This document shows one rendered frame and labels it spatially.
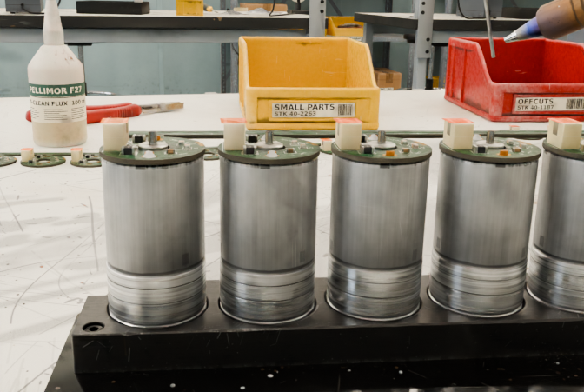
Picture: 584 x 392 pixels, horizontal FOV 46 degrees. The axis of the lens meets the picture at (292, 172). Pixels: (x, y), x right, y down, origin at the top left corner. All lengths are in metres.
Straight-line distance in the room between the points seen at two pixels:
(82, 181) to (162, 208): 0.22
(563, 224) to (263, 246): 0.08
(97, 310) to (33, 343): 0.04
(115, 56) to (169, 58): 0.34
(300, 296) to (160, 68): 4.48
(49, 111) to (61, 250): 0.19
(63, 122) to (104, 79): 4.19
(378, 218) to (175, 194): 0.05
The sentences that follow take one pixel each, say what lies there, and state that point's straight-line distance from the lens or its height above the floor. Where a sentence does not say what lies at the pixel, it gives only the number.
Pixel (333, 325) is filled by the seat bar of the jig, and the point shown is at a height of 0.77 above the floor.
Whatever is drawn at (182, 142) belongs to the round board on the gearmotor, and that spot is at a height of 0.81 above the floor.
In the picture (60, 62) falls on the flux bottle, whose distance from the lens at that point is 0.45.
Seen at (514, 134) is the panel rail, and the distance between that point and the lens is 0.20.
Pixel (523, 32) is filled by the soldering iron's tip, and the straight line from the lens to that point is 0.16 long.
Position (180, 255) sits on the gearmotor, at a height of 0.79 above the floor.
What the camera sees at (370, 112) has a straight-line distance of 0.51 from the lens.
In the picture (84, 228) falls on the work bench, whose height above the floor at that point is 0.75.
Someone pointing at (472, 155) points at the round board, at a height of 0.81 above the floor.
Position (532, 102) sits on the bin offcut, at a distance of 0.58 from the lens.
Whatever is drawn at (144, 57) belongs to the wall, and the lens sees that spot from 4.63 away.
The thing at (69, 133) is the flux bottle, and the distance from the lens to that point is 0.45.
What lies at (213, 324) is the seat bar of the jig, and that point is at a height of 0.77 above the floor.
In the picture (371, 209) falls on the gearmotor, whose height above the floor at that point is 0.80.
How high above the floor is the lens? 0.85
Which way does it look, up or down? 15 degrees down
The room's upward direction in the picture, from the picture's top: 1 degrees clockwise
